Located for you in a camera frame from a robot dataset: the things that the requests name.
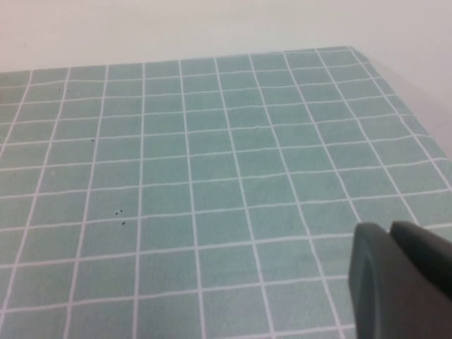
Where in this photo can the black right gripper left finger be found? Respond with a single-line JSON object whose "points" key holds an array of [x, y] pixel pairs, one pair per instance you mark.
{"points": [[388, 296]]}

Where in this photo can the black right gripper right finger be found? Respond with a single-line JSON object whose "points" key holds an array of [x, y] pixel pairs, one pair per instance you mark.
{"points": [[429, 254]]}

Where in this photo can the green white-grid tablecloth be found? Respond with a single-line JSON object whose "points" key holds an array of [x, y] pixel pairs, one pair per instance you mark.
{"points": [[212, 183]]}

